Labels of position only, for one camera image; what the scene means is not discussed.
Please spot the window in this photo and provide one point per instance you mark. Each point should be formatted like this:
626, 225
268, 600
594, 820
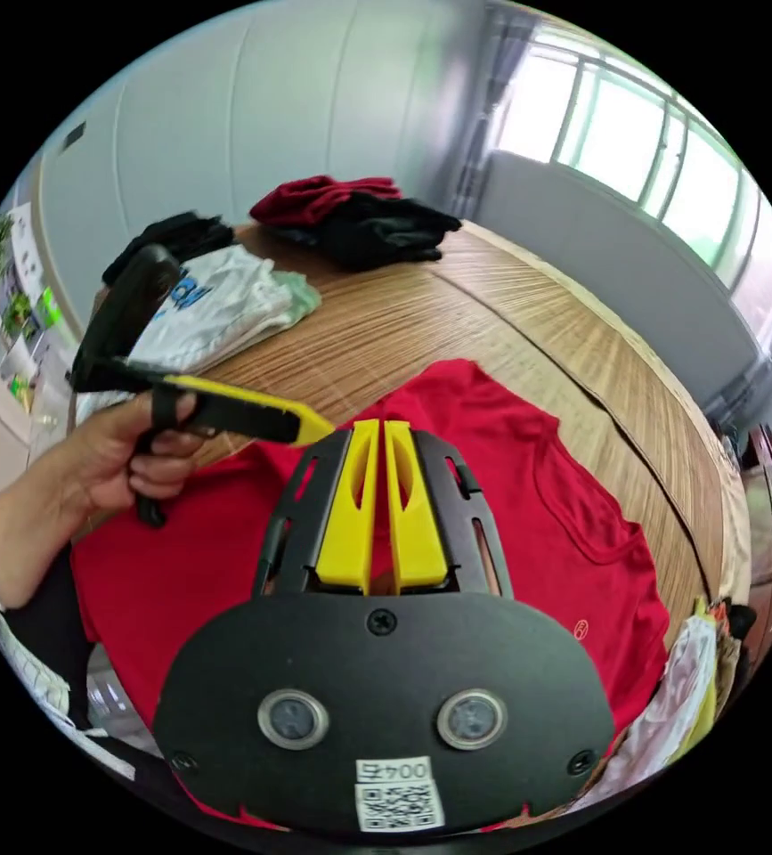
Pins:
626, 113

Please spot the pale pile of clothes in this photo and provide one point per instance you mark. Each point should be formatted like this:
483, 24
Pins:
679, 688

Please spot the red and black pile of clothes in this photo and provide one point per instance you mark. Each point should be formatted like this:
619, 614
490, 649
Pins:
359, 214

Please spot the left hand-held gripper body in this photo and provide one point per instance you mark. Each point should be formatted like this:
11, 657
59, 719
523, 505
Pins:
238, 417

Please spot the person's left hand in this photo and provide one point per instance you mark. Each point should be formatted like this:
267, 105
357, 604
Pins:
92, 467

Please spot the shelf with green items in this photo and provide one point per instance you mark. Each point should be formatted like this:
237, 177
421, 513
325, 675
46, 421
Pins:
28, 320

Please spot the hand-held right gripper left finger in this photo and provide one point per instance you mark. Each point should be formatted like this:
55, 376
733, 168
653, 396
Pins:
349, 528

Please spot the person's body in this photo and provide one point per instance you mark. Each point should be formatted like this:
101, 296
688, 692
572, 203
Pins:
45, 641

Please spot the white and black pile of clothes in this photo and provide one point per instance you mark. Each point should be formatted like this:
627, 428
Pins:
225, 314

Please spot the red t-shirt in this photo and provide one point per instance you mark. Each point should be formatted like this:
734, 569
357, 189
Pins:
559, 508

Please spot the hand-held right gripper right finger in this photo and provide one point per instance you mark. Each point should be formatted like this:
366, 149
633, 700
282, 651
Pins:
419, 534

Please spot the person's left forearm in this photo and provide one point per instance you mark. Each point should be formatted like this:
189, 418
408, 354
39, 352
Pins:
5, 541

